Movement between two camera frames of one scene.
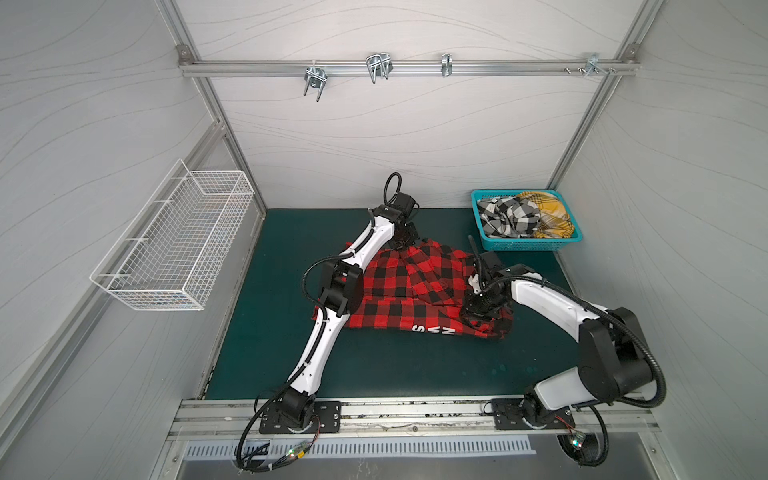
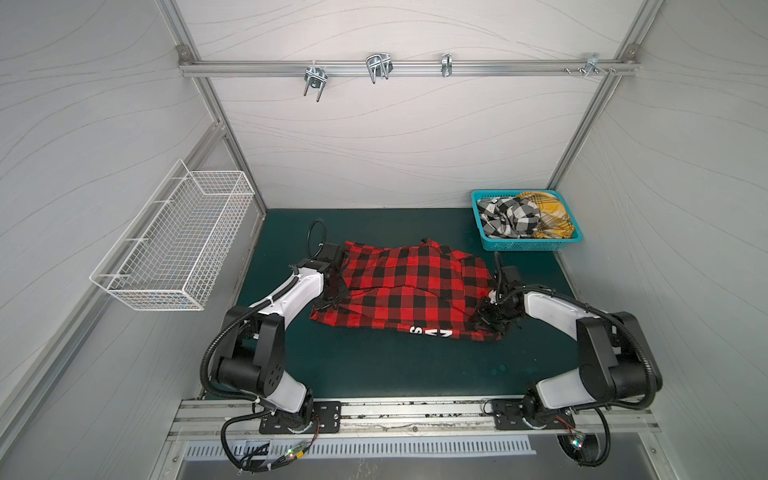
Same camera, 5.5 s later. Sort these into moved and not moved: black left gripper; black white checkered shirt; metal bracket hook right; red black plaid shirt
Moved: black left gripper
Not moved: red black plaid shirt; metal bracket hook right; black white checkered shirt
